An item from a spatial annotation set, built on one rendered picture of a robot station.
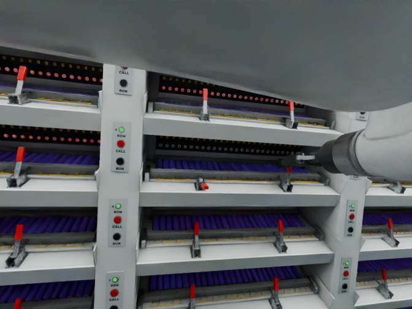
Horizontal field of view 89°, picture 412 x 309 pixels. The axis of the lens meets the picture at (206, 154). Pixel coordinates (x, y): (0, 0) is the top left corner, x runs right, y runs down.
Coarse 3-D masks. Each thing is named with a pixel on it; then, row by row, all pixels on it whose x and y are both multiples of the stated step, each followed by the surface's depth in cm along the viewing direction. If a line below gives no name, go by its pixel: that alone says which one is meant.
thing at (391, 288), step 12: (360, 264) 84; (372, 264) 85; (384, 264) 86; (396, 264) 87; (408, 264) 88; (360, 276) 78; (372, 276) 79; (384, 276) 75; (396, 276) 81; (408, 276) 83; (360, 288) 75; (372, 288) 77; (384, 288) 75; (396, 288) 78; (408, 288) 79; (360, 300) 72; (372, 300) 72; (384, 300) 73; (396, 300) 73; (408, 300) 75
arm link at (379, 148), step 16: (368, 112) 36; (384, 112) 31; (400, 112) 29; (368, 128) 34; (384, 128) 31; (400, 128) 29; (368, 144) 34; (384, 144) 31; (400, 144) 29; (368, 160) 34; (384, 160) 32; (400, 160) 29; (384, 176) 34; (400, 176) 31
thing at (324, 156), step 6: (324, 144) 46; (330, 144) 44; (324, 150) 45; (330, 150) 43; (318, 156) 46; (324, 156) 44; (330, 156) 43; (312, 162) 49; (318, 162) 48; (324, 162) 45; (330, 162) 43; (324, 168) 46; (330, 168) 44; (336, 168) 43
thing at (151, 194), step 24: (144, 168) 62; (312, 168) 78; (144, 192) 53; (168, 192) 54; (192, 192) 56; (216, 192) 57; (240, 192) 59; (264, 192) 61; (312, 192) 64; (336, 192) 67
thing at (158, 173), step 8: (152, 176) 59; (160, 176) 59; (168, 176) 60; (176, 176) 60; (184, 176) 61; (192, 176) 61; (208, 176) 62; (216, 176) 63; (224, 176) 64; (232, 176) 64; (240, 176) 65; (248, 176) 65; (256, 176) 66; (264, 176) 67; (272, 176) 67; (296, 176) 69; (304, 176) 70; (312, 176) 70
